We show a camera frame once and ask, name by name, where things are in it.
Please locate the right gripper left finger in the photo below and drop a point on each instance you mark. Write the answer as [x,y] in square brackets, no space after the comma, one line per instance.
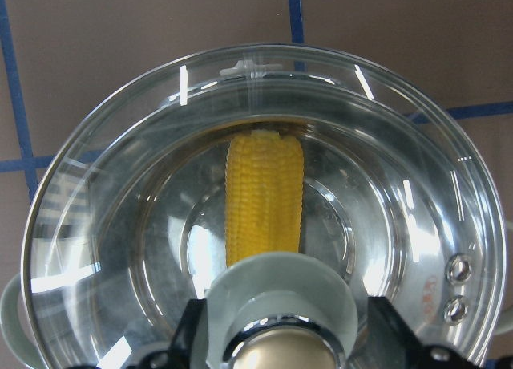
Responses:
[189,346]

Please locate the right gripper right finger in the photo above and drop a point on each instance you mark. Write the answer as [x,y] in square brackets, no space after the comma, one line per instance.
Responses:
[391,342]

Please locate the yellow corn cob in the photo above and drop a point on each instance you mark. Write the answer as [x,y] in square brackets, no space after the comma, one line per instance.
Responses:
[263,195]

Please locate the glass pot lid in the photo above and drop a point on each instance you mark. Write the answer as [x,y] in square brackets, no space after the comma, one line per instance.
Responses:
[264,208]

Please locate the pale green electric pot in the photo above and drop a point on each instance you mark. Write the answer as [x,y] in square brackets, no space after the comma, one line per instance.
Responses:
[16,325]

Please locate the brown paper table mat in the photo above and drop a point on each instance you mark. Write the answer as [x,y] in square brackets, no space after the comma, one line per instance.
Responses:
[61,58]

